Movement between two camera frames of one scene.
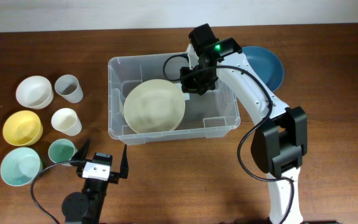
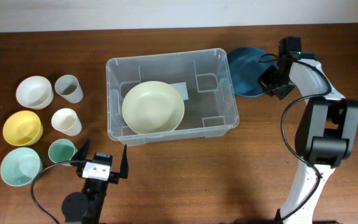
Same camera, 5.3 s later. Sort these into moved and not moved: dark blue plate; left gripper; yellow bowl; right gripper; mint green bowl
Moved: dark blue plate; right gripper
Not moved: yellow bowl; left gripper; mint green bowl
